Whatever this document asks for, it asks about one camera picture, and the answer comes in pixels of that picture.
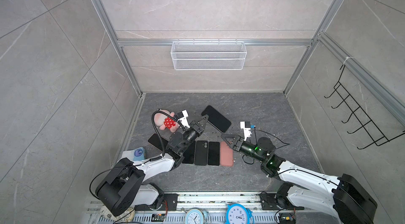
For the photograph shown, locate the pink plush toy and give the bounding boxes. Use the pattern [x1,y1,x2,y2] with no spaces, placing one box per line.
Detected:
[154,109,180,133]

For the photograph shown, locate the crumpled patterned cloth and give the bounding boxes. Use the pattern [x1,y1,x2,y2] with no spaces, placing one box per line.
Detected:
[100,206,135,223]

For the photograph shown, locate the white wire basket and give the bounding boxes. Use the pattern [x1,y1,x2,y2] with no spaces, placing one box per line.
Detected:
[170,41,247,71]

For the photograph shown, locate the blue wet wipes pack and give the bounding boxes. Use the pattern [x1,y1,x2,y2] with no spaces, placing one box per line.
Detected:
[121,147,145,162]

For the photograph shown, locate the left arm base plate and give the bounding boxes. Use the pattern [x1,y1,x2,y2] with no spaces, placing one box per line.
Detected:
[148,193,179,211]

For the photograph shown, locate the red phone case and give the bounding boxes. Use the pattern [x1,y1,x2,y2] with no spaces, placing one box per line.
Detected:
[219,141,234,167]

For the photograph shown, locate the black wall hook rack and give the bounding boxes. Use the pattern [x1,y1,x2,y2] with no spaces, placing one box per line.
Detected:
[324,65,405,150]

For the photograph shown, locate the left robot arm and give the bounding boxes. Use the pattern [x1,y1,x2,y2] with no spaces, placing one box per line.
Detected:
[89,115,209,217]

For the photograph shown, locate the black phone case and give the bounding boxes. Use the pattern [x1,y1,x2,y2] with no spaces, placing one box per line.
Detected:
[194,140,208,166]

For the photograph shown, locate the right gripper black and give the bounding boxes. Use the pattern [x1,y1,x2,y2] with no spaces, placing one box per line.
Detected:
[223,135,266,164]

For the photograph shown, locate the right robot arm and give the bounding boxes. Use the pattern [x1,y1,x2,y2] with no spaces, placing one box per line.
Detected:
[221,134,378,224]

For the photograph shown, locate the white alarm clock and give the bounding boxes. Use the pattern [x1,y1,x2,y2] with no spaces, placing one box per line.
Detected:
[184,209,205,224]

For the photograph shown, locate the dark phone near left wall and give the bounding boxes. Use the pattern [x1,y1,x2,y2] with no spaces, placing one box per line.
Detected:
[148,133,168,151]

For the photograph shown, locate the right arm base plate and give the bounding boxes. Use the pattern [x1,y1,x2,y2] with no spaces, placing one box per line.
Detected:
[259,191,284,210]

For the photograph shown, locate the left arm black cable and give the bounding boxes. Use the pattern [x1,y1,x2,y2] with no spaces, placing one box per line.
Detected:
[151,109,181,157]

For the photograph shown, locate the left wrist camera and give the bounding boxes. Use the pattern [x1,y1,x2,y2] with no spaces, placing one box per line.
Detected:
[177,110,190,130]

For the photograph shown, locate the blue alarm clock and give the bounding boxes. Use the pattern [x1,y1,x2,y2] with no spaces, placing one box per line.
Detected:
[225,204,252,224]

